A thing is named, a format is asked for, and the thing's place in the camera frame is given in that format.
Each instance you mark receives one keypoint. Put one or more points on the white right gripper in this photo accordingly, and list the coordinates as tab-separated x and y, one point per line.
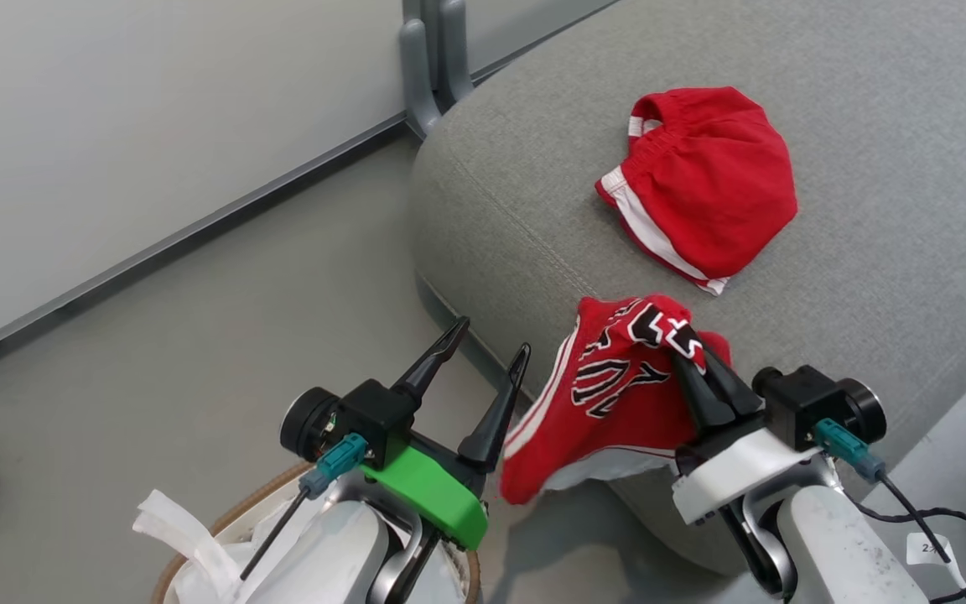
734	474

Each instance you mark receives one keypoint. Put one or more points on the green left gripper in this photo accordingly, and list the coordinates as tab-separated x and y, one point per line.
433	495

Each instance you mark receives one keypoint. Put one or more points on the red jersey with black print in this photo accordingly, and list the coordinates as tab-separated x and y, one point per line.
609	403

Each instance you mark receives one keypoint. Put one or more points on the red shorts with white stripes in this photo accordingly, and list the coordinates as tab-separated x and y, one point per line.
709	184

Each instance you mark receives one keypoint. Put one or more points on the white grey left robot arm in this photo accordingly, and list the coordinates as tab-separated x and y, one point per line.
324	554

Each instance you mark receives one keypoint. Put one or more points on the grey fabric sofa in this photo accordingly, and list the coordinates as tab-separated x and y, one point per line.
785	84

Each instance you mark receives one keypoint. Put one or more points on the white label tag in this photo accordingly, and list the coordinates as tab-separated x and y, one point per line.
932	554

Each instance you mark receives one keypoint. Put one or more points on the white laundry basket brown rim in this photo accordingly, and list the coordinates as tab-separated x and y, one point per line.
223	524

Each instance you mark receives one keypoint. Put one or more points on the white basket liner cloth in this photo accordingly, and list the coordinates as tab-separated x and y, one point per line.
189	537

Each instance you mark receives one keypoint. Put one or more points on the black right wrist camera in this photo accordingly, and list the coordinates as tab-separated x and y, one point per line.
810	403

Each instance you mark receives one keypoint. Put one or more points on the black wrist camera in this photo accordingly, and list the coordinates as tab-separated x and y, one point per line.
810	403
366	415

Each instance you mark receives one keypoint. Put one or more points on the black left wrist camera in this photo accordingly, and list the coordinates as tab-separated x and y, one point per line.
366	415

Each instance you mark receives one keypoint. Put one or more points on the teal right camera connector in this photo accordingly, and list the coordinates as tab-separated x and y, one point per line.
843	445

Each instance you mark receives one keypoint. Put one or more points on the teal camera connector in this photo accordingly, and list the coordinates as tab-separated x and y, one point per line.
843	445
336	461

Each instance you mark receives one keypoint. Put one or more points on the teal left camera connector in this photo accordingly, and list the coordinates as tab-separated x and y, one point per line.
336	461

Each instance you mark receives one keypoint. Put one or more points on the grey partition bottom rail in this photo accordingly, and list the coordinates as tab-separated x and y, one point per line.
198	226

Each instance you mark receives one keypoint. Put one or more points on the grey double partition post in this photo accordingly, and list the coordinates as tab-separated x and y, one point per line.
433	67

